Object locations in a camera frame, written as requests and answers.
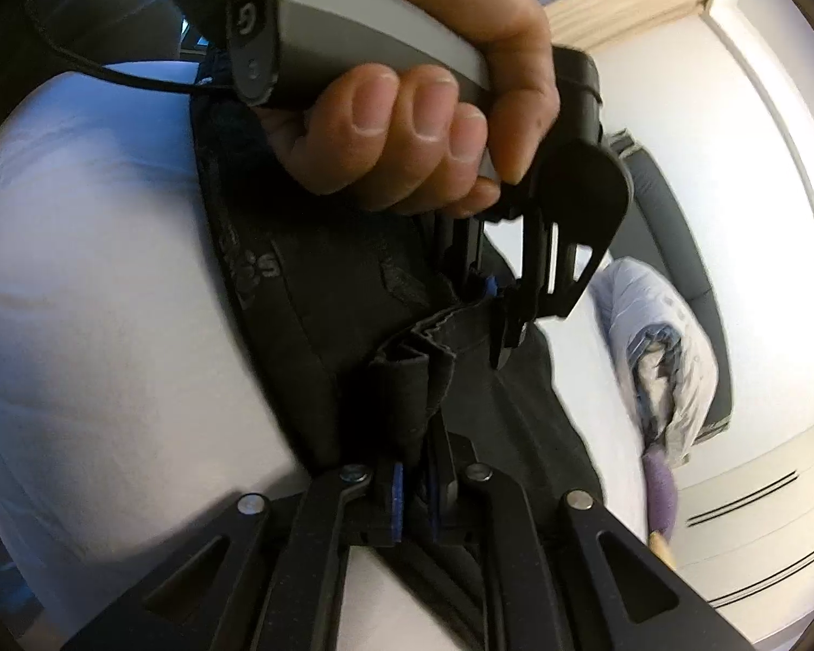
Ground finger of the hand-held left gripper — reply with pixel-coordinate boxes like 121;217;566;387
488;183;545;371
437;213;499;301

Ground black pants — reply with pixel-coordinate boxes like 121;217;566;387
190;74;615;557

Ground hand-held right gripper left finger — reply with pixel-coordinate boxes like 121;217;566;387
61;464;408;651

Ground white wardrobe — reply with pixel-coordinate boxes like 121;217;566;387
671;413;814;651

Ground purple cushion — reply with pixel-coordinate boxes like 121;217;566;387
641;451;681;540

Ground person's left hand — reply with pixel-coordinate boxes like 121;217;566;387
258;0;561;218

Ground bed with grey headboard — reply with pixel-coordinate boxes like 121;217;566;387
0;61;734;651

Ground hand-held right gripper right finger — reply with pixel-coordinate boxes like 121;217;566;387
426;434;740;651

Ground yellow cushion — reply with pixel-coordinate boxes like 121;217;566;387
647;530;676;567

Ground black cable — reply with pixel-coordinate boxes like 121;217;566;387
27;0;235;92

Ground rolled white duvet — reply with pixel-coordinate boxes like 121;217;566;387
587;258;720;469

